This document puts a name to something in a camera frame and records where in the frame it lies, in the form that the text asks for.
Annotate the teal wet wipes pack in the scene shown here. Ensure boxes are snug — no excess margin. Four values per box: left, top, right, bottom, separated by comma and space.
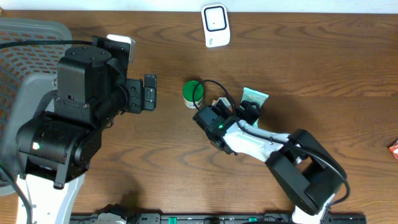
239, 87, 269, 128

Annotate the orange tissue pack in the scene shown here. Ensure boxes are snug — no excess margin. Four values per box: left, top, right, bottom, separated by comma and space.
211, 97, 233, 113

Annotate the green lid jar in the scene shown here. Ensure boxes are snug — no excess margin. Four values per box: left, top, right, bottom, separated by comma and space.
183, 80, 204, 109

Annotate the orange candy bar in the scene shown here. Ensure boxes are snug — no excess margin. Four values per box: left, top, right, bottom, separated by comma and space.
388, 140, 398, 159

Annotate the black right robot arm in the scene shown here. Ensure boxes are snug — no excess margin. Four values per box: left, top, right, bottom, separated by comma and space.
193, 100, 348, 223

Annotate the white barcode scanner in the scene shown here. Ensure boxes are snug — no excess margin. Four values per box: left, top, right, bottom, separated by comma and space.
201, 4, 231, 48

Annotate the dark grey plastic basket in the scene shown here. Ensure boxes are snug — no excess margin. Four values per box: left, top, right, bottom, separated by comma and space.
0, 17, 74, 197

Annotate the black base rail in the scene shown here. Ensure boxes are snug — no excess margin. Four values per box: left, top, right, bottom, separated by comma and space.
70, 212, 368, 224

